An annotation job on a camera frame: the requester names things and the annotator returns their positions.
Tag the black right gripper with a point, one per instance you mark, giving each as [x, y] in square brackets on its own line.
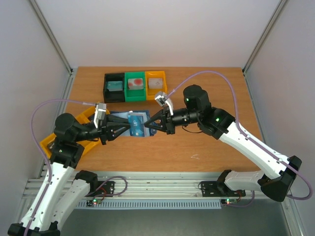
[168, 121]

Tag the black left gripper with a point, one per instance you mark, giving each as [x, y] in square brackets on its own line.
[106, 130]

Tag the blue zip card holder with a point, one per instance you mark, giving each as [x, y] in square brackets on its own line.
[146, 115]

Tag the blue VIP credit card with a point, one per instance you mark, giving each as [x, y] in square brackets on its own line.
[137, 128]

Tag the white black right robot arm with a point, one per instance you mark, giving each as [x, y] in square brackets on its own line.
[277, 171]

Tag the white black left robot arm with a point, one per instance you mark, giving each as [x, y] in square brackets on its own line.
[51, 208]

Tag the yellow bin with blue cards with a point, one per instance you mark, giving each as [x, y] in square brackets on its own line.
[89, 113]

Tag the yellow bin with red cards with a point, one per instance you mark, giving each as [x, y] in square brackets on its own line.
[89, 145]

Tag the grey white card stack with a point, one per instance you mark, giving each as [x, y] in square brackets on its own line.
[155, 83]

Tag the teal card stack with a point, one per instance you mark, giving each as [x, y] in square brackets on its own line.
[114, 86]

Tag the red white card stack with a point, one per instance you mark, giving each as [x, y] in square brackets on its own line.
[135, 84]

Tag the green bin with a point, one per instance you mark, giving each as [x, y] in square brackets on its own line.
[135, 95]

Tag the black bin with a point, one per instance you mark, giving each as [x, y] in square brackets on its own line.
[116, 96]

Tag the yellow bin at table back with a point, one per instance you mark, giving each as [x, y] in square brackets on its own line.
[150, 93]

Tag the left small circuit board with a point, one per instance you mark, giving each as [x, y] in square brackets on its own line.
[92, 203]

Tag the small circuit board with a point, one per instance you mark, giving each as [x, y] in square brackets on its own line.
[229, 201]
[92, 203]

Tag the right small circuit board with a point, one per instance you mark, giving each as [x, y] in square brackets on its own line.
[229, 201]

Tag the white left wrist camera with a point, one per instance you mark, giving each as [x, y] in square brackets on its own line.
[100, 112]

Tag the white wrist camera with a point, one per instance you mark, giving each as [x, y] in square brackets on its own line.
[162, 100]
[100, 112]

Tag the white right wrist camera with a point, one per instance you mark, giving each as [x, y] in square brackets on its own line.
[162, 100]

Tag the aluminium rail base frame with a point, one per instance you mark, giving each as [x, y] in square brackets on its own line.
[140, 185]

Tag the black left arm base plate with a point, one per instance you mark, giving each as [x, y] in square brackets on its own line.
[106, 190]

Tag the grey slotted cable duct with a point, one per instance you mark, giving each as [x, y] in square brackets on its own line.
[152, 204]

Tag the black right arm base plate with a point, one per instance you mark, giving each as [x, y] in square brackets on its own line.
[215, 189]

